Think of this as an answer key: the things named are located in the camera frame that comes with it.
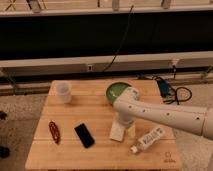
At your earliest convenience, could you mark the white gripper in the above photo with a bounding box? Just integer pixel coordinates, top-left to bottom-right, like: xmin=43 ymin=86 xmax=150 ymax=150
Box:
xmin=115 ymin=113 xmax=136 ymax=139

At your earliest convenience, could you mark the white sponge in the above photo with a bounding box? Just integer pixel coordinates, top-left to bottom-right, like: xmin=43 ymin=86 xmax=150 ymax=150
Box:
xmin=110 ymin=120 xmax=125 ymax=142

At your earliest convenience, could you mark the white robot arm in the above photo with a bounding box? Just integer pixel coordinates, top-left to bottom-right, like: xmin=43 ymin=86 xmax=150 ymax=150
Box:
xmin=110 ymin=87 xmax=213 ymax=140

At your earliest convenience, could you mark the clear plastic bottle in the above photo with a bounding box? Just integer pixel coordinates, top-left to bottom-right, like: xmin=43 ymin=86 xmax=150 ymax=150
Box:
xmin=130 ymin=126 xmax=165 ymax=154

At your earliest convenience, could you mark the green bowl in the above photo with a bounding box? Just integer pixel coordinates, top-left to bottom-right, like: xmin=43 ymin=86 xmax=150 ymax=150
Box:
xmin=106 ymin=82 xmax=130 ymax=104

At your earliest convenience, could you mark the black smartphone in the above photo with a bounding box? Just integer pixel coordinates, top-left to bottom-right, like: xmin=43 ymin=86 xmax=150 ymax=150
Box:
xmin=75 ymin=123 xmax=95 ymax=148

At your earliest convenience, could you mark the blue power adapter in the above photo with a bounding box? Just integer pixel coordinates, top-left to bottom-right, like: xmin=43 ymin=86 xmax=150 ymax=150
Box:
xmin=157 ymin=80 xmax=170 ymax=97

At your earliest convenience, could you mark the wooden table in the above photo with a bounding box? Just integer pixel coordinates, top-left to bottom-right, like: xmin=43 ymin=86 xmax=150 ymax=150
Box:
xmin=25 ymin=80 xmax=182 ymax=171

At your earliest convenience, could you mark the red hair clip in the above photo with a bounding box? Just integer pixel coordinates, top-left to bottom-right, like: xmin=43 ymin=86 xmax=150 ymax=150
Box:
xmin=49 ymin=121 xmax=60 ymax=144

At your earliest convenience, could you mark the black cable bundle on floor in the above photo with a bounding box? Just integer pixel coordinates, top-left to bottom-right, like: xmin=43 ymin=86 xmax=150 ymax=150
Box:
xmin=151 ymin=75 xmax=193 ymax=106

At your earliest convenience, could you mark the black hanging cable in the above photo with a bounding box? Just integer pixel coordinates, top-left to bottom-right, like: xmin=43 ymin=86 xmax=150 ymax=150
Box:
xmin=102 ymin=4 xmax=135 ymax=72

